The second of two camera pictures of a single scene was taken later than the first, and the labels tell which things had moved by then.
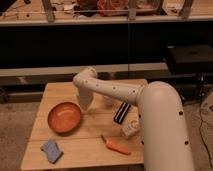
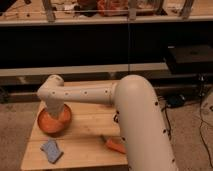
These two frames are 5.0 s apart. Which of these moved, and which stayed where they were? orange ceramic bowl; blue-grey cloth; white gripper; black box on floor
Moved: orange ceramic bowl; white gripper
Stayed: blue-grey cloth; black box on floor
